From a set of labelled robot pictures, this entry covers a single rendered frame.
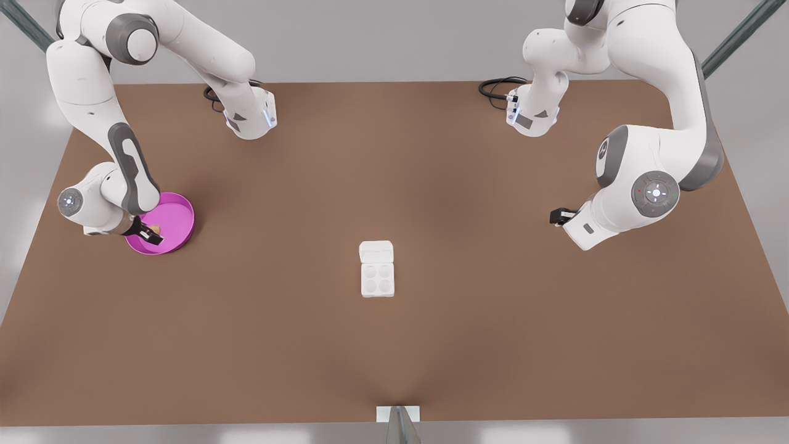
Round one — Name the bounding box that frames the white egg box lid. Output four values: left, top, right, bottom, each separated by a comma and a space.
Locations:
359, 240, 395, 265

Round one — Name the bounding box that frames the white egg box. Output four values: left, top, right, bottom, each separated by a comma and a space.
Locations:
360, 261, 395, 298

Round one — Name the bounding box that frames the pink round plate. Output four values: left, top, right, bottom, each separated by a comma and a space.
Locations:
125, 192, 195, 256

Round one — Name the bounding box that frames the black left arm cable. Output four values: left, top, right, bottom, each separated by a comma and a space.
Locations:
478, 76, 529, 112

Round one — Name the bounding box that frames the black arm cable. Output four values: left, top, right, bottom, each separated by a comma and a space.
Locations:
203, 79, 264, 113
478, 76, 529, 112

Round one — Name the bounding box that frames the silver frame post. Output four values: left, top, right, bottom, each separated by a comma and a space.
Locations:
0, 0, 57, 54
376, 405, 422, 444
701, 0, 788, 80

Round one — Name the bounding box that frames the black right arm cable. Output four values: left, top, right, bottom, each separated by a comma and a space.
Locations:
203, 79, 264, 113

